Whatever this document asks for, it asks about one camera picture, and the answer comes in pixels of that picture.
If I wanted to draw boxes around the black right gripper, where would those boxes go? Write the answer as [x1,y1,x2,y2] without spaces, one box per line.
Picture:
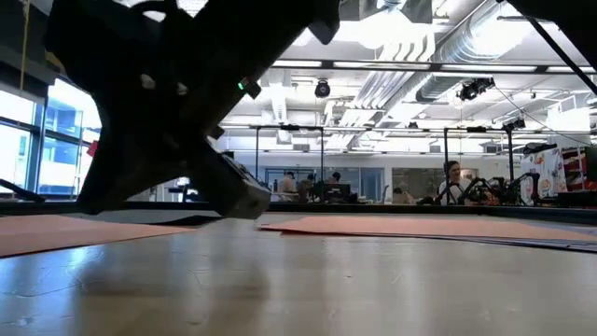
[76,100,188,214]

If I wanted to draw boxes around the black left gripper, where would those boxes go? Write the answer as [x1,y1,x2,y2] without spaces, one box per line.
[139,60,272,220]

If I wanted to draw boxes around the orange paper sheet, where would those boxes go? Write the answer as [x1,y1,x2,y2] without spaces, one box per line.
[0,213,197,259]
[257,214,597,244]

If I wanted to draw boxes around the purple paper sheet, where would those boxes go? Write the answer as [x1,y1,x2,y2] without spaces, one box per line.
[419,232,597,255]

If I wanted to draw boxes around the large glass window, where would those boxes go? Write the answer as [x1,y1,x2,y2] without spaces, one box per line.
[0,77,103,202]

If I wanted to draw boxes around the black slanted bar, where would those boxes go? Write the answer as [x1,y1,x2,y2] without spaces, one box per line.
[0,178,35,203]

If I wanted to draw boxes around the small black monitor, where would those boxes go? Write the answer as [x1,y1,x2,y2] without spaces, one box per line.
[321,182,358,204]

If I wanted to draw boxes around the background robot arms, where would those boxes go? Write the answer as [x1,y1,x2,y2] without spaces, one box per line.
[465,171,547,206]

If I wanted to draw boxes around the floral patterned cloth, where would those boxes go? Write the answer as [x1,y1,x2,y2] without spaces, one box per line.
[520,147,568,206]

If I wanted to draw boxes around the red storage shelf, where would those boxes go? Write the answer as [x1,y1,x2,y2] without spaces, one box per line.
[562,147,590,192]

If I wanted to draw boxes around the white hanging box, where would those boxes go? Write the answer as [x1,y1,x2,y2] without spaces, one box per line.
[546,105,591,134]

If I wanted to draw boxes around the black frame stand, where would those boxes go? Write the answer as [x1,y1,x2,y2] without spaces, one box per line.
[442,125,517,206]
[254,124,326,188]

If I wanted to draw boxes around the grey rectangular air duct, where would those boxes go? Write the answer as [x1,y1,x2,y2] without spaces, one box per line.
[414,73,472,104]

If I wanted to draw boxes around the black stand-mounted camera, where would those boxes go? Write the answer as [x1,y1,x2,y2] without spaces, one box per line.
[501,116,527,132]

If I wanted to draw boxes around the silver round air duct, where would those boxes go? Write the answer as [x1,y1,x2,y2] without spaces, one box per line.
[436,0,537,64]

